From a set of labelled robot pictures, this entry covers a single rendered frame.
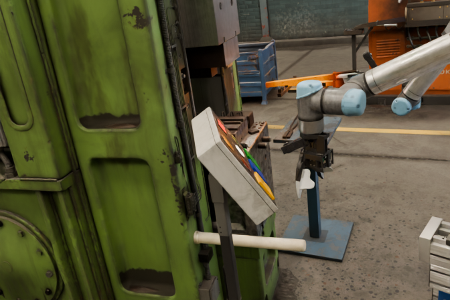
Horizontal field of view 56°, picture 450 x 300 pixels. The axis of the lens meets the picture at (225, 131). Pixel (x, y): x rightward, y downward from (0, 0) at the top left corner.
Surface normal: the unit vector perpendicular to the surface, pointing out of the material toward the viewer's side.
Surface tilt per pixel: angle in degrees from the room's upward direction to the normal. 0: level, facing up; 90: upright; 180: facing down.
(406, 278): 0
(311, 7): 91
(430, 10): 90
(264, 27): 90
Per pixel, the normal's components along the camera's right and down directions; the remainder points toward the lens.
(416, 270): -0.13, -0.93
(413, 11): -0.43, 0.36
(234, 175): 0.12, 0.33
